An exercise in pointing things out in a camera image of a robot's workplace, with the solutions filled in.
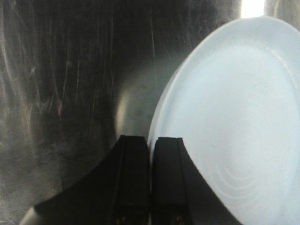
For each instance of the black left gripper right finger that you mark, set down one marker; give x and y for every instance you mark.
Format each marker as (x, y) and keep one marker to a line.
(180, 195)

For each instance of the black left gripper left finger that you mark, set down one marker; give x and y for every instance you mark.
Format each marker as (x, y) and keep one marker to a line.
(115, 192)

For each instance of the pale blue plate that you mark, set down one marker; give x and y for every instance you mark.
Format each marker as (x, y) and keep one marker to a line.
(235, 102)

